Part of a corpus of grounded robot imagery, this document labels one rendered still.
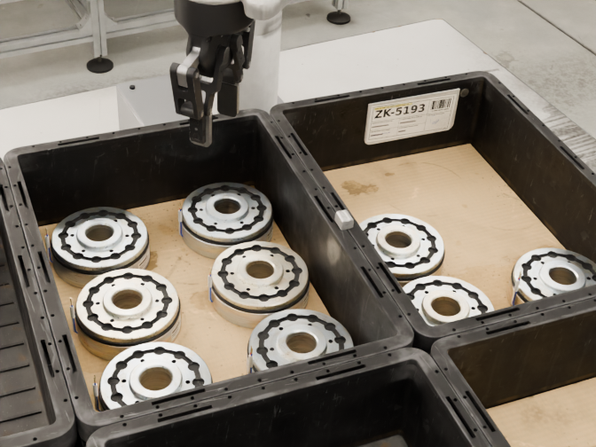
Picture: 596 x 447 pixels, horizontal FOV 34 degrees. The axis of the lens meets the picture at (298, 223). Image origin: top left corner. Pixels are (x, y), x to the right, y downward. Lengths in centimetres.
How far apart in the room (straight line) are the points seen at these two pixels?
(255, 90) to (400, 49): 52
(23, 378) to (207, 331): 18
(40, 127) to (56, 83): 147
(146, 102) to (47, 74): 169
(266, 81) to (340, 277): 40
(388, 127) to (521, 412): 42
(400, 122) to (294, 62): 50
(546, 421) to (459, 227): 29
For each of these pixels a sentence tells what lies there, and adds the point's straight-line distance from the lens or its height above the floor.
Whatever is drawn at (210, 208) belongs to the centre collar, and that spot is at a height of 87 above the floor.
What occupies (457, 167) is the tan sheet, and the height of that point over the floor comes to 83.
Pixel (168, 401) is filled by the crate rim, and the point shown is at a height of 93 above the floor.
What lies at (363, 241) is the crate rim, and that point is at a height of 93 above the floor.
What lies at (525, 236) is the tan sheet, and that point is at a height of 83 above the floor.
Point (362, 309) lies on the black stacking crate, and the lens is 95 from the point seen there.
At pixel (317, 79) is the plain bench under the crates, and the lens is 166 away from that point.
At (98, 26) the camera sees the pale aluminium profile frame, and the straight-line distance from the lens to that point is 301.
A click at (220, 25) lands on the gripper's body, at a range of 91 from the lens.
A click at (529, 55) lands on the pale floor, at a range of 332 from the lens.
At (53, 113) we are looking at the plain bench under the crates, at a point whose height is 70.
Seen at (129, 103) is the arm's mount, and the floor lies 81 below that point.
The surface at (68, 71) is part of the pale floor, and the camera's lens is 307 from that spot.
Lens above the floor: 155
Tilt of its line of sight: 39 degrees down
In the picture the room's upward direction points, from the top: 4 degrees clockwise
